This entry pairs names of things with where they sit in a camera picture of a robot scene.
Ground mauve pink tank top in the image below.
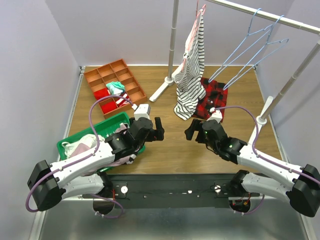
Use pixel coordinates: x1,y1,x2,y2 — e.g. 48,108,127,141
63,134,138,167

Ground light blue hanger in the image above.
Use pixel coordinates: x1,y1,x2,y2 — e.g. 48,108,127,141
223,15,289,90
208,8,274,89

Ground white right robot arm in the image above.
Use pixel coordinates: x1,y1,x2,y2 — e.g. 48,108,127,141
184,119,320,218

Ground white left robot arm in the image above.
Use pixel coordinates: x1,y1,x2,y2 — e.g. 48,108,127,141
25,117,165,213

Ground green plastic laundry basket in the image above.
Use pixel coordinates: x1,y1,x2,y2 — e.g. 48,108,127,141
57,112,145,172

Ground red white striped sock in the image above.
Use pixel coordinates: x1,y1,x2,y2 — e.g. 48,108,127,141
115,93,131,108

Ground red black plaid shirt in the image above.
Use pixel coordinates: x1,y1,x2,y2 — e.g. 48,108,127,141
192,77,228,120

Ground red sock lower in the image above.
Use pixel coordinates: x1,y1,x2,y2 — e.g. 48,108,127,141
99,100,118,114

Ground white striped hanging shirt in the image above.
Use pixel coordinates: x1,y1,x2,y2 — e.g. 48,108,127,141
173,14,206,121

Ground teal and white sock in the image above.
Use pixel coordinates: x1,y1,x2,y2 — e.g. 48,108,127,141
106,81,126,95

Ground white clothes rack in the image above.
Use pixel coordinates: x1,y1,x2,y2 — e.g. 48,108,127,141
149,0,320,145

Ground white garment in basket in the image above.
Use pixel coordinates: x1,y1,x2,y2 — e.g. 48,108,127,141
62,134,97,159

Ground red sock upper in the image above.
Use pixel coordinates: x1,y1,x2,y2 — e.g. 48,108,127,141
93,87,110,101

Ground brown compartment organizer tray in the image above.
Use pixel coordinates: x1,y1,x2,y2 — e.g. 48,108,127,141
84,59,148,119

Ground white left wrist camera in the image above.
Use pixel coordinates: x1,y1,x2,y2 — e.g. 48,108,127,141
133,103,151,121

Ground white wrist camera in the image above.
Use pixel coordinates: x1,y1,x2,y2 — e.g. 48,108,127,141
133,103,151,121
207,107,223,124

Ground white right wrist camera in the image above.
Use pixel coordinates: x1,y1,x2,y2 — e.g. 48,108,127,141
207,107,223,124

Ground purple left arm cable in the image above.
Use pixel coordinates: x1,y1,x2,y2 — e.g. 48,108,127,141
25,94,137,213

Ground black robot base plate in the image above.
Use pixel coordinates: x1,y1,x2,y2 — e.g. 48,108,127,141
97,173,259,209

